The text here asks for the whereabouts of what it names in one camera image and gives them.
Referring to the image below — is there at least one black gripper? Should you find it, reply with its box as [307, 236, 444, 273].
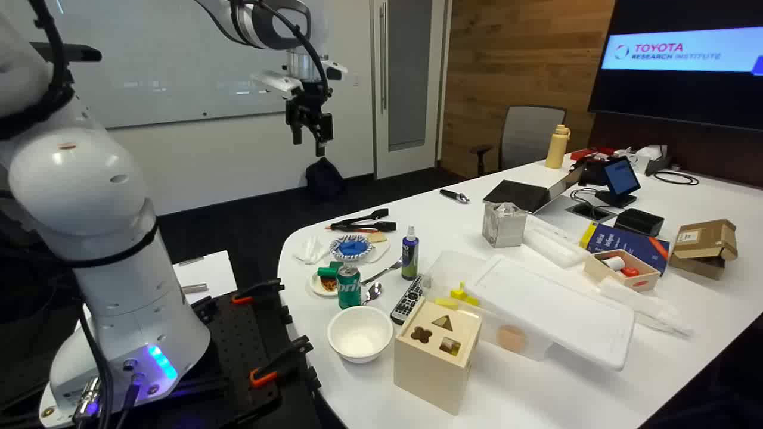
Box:
[287, 94, 333, 158]

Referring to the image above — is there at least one green soda can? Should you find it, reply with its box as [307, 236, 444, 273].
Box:
[339, 264, 361, 309]

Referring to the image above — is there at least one silver fork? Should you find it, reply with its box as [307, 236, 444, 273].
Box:
[361, 263, 402, 286]

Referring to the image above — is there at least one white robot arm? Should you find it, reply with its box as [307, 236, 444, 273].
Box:
[0, 0, 213, 429]

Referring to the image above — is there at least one white bowl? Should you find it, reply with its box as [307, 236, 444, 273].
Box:
[327, 306, 393, 365]

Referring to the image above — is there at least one black bag on floor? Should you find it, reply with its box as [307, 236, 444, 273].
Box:
[306, 158, 346, 200]

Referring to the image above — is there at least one blue patterned plate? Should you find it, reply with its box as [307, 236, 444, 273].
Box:
[331, 236, 371, 263]

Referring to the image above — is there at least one white plate with green blocks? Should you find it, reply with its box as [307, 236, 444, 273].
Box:
[309, 263, 339, 298]

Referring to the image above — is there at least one white blue-labelled bottle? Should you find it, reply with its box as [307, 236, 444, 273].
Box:
[401, 226, 419, 281]

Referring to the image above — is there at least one black marker pen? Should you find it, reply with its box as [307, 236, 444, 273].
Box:
[438, 188, 470, 205]

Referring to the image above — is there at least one orange black rear clamp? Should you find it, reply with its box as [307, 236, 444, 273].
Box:
[228, 278, 284, 308]

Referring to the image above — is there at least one orange black clamp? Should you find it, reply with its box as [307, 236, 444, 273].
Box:
[228, 278, 284, 308]
[249, 336, 313, 390]

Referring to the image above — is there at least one black remote control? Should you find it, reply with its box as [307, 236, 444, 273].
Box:
[389, 278, 423, 324]

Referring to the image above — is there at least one silver metal cube container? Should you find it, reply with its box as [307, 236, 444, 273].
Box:
[481, 202, 528, 249]

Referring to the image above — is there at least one grey office chair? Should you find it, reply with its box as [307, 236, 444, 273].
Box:
[472, 104, 568, 174]

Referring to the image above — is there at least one wooden shape sorter box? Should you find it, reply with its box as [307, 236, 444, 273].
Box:
[393, 300, 481, 416]

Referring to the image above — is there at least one yellow mustard bottle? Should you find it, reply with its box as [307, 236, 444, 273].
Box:
[546, 124, 572, 170]

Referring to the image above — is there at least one clear plastic bin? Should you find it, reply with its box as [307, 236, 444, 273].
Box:
[429, 250, 635, 369]

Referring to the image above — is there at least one black tablet on stand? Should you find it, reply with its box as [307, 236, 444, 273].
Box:
[596, 158, 642, 208]

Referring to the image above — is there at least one black small box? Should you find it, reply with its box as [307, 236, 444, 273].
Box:
[615, 208, 664, 236]

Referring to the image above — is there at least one small box with red items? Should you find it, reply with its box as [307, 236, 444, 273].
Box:
[585, 250, 658, 292]

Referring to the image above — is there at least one blue book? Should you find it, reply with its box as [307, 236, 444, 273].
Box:
[579, 222, 671, 273]

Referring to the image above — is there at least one cardboard box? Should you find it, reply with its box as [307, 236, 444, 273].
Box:
[671, 219, 739, 278]

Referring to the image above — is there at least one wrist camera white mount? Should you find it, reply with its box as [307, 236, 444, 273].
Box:
[253, 62, 348, 101]

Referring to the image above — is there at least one black mounting base plate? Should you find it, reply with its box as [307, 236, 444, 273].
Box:
[127, 292, 321, 429]

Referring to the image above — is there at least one wall television screen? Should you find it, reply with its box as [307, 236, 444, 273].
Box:
[588, 0, 763, 131]

